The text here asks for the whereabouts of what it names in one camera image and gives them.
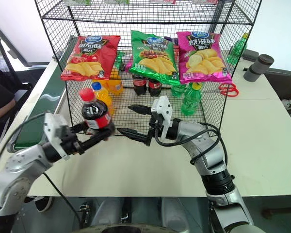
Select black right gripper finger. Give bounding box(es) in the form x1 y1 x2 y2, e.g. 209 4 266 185
128 104 153 117
116 127 151 147

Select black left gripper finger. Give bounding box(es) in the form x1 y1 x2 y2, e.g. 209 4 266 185
70 121 90 133
80 128 116 152

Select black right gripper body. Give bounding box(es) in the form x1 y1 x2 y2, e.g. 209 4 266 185
145 113 164 147

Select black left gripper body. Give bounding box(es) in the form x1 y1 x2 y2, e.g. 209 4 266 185
60 125 85 156

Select cola bottle with red cap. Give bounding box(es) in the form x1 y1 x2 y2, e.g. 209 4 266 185
79 87 116 136

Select green conveyor belt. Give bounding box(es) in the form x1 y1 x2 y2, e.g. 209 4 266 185
6 35 75 153

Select cola bottle red label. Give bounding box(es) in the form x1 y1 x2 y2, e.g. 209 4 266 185
132 74 148 96
148 79 162 97

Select orange soda bottle blue cap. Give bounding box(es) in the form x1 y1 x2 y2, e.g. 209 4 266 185
91 82 116 116

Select green soda bottle yellow cap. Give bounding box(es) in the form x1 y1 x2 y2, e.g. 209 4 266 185
226 33 249 65
181 82 203 116

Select green potato chips bag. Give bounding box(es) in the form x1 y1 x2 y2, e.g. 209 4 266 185
128 30 181 85

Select black shoe white sole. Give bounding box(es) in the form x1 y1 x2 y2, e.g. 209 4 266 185
35 195 53 213

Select red potato chips bag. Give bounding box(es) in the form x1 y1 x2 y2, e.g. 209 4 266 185
60 35 121 81

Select black office chair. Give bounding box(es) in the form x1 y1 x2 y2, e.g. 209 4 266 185
0 38 47 100

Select purple snack bag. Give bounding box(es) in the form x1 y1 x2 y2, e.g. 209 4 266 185
163 36 180 46

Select magenta potato chips bag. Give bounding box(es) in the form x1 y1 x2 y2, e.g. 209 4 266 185
176 31 233 85

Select grey cylinder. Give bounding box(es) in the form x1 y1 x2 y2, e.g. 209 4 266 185
243 54 275 82

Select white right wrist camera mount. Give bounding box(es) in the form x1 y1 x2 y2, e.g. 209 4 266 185
150 96 174 140

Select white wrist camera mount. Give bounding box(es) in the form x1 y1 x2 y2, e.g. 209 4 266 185
43 113 71 161
150 96 174 140

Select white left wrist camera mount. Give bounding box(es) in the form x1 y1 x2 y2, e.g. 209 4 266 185
43 113 71 161

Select black floor cable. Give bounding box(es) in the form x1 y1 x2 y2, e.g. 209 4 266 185
42 171 85 230

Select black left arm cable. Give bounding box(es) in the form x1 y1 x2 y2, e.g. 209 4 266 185
0 113 48 177

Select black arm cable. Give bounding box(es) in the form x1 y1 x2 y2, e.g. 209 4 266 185
0 113 48 177
154 122 228 166

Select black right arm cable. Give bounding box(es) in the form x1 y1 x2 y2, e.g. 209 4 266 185
154 122 228 166

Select red handled scissors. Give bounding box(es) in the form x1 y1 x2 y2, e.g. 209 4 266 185
218 82 240 98

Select black wire mesh rack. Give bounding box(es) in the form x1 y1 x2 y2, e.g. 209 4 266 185
34 0 262 138

